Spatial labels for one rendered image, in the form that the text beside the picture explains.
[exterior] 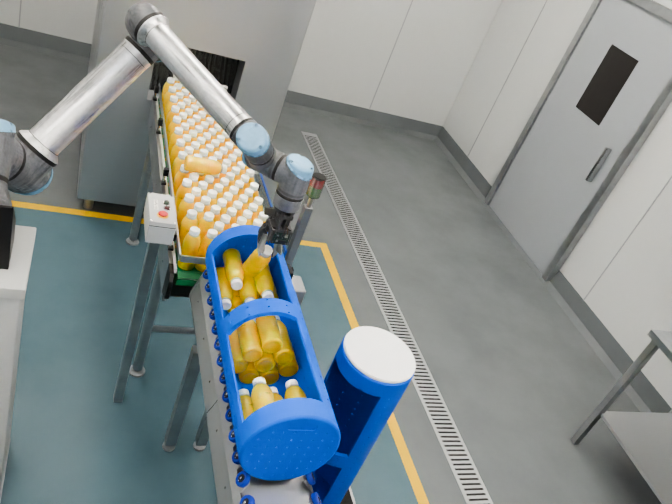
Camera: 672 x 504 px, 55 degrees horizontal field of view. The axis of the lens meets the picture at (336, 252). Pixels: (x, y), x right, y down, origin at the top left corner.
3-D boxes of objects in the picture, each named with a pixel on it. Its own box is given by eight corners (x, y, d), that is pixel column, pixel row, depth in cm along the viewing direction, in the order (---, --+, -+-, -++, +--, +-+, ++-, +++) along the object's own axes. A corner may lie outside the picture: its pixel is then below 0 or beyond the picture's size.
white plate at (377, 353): (356, 315, 245) (355, 317, 246) (334, 357, 221) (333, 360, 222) (422, 347, 243) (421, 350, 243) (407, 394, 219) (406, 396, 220)
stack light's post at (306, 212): (241, 378, 342) (305, 208, 284) (240, 372, 345) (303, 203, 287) (249, 378, 344) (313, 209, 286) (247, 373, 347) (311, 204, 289)
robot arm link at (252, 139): (134, -22, 195) (277, 135, 182) (148, 2, 207) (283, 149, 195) (104, 3, 194) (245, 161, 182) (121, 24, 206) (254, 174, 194)
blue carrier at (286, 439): (226, 482, 178) (257, 415, 163) (196, 279, 243) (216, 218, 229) (320, 481, 190) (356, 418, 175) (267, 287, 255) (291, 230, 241)
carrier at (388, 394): (287, 458, 292) (262, 507, 268) (354, 316, 246) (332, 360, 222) (343, 487, 289) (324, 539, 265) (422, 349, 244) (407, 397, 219)
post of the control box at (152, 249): (113, 402, 303) (152, 231, 250) (113, 395, 306) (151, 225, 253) (122, 402, 304) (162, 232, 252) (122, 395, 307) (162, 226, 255)
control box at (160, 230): (145, 242, 243) (149, 220, 238) (143, 212, 258) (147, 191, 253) (171, 245, 247) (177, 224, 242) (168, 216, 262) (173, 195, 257)
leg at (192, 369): (162, 452, 290) (192, 354, 257) (161, 441, 294) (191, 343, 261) (175, 452, 292) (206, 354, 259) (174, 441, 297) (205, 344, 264)
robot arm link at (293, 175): (293, 148, 202) (321, 163, 200) (281, 182, 208) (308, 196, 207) (280, 156, 194) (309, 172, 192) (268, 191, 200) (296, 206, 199)
